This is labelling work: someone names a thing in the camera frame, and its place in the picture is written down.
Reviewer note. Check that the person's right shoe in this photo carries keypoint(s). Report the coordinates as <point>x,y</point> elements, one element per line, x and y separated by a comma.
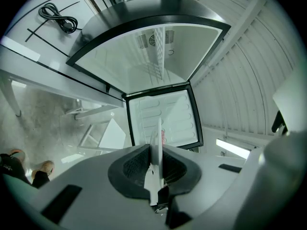
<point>45,166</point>

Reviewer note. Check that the person's right leg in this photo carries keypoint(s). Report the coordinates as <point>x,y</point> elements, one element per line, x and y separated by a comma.
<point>40,179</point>

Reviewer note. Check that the red food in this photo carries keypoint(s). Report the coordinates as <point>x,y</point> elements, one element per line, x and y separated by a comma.
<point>164,136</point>

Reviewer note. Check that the black mini fridge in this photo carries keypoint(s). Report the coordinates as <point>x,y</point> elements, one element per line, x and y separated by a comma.
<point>148,11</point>

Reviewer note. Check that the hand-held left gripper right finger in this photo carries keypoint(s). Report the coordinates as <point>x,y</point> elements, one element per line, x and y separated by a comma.
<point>180,174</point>

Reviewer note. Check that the person's left shoe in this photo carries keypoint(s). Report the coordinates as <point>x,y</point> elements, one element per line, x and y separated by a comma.
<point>18,153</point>

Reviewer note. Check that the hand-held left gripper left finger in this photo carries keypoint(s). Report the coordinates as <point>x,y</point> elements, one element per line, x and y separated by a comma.
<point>134,171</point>

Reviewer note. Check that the person's shoe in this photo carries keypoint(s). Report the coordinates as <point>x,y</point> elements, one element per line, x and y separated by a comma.
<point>45,166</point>
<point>18,153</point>

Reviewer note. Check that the white plate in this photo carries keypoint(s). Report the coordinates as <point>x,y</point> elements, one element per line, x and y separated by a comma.
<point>157,152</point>

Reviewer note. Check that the small white table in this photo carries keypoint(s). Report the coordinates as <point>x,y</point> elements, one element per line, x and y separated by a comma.
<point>112,135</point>

